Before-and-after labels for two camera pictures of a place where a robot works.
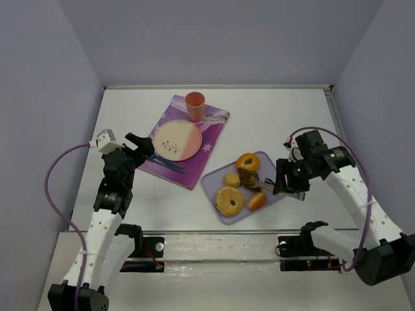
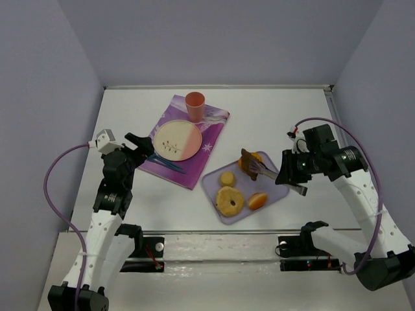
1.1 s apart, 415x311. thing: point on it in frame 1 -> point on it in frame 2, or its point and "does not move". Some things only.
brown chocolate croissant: (244, 176) -> (244, 162)
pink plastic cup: (195, 102) does not move
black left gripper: (136, 148) does not move
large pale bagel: (224, 198) does not move
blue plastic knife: (163, 164) does not move
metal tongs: (253, 183) -> (256, 167)
